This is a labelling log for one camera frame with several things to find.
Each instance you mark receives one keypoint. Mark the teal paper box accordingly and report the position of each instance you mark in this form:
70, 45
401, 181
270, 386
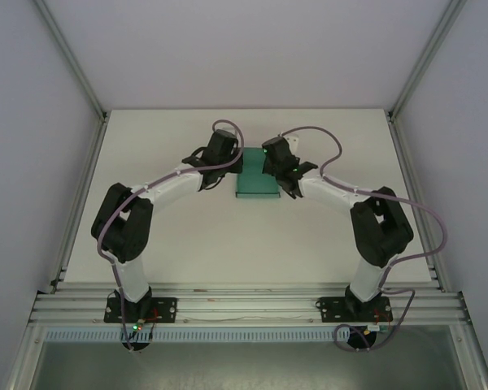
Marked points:
256, 185

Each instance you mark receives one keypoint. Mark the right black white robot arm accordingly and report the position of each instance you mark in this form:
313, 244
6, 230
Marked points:
382, 231

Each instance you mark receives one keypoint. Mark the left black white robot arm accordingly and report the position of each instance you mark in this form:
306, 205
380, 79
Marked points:
126, 227

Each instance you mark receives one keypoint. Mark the small white green connector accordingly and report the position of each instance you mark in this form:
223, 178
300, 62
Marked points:
380, 327

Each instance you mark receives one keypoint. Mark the small LED circuit board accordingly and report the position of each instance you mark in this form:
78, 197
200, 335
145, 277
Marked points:
137, 326

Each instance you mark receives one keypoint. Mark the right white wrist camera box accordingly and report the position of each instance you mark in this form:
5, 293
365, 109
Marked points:
293, 140

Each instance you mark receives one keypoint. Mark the right aluminium table side rail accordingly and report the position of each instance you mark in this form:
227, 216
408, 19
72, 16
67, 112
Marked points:
404, 162

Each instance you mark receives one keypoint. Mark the aluminium table side rail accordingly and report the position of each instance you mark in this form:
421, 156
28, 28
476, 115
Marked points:
404, 162
90, 162

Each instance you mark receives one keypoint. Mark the left aluminium table side rail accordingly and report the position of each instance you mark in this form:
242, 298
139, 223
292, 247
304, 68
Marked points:
90, 162

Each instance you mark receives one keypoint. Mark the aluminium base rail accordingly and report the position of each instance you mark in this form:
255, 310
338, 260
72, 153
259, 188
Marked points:
248, 304

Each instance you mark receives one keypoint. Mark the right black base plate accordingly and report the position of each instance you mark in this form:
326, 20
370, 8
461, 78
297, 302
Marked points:
329, 310

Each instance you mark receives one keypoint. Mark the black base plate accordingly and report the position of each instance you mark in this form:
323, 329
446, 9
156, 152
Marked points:
329, 310
166, 310

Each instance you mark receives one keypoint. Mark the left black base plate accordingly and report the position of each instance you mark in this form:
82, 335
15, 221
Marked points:
166, 310

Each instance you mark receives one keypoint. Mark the left aluminium frame post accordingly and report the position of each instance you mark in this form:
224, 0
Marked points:
71, 61

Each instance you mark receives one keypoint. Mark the aluminium frame post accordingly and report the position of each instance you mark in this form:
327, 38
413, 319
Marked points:
71, 61
427, 61

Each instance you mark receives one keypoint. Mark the right aluminium frame post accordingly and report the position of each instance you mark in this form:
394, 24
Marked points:
427, 61

